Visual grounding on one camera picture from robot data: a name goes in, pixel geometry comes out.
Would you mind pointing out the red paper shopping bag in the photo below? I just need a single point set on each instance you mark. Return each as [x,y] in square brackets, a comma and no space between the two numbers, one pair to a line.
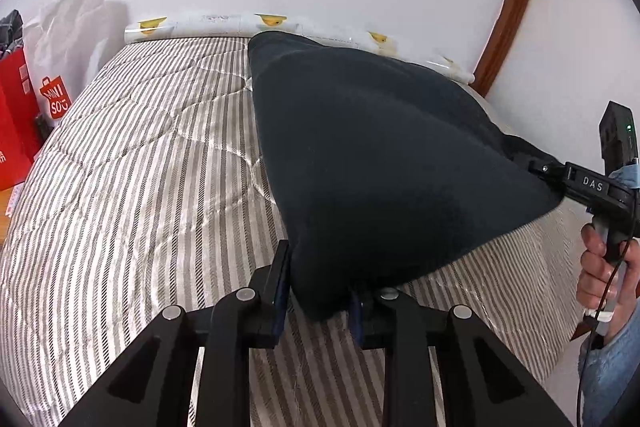
[20,139]

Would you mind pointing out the black long-sleeve sweatshirt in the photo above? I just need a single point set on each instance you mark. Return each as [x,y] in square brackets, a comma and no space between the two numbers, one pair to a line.
[383,171]

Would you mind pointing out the white duck-print sheet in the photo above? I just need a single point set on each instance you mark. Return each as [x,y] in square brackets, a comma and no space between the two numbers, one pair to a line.
[248,25]

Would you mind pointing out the black tracker box green light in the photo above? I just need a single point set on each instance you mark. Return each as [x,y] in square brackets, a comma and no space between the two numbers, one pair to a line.
[618,139]

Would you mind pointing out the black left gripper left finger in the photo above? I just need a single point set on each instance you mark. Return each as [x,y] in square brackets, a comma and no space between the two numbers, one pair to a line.
[205,350]

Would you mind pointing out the striped beige quilt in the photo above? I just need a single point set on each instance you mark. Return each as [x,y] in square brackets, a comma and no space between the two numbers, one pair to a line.
[152,192]

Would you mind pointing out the white Miniso plastic bag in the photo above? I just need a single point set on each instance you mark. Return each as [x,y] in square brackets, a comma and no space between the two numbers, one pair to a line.
[66,45]

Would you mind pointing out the plaid grey cloth in bag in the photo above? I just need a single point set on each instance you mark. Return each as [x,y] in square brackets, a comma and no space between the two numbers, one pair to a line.
[11,33]

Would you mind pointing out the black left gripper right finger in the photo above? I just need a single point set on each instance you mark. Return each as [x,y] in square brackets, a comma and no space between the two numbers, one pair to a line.
[482,382]

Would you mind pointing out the wooden bedside table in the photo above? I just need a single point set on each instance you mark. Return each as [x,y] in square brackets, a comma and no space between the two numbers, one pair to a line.
[8,201]

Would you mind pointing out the person's right hand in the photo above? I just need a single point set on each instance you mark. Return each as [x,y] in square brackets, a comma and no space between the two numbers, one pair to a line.
[596,281]

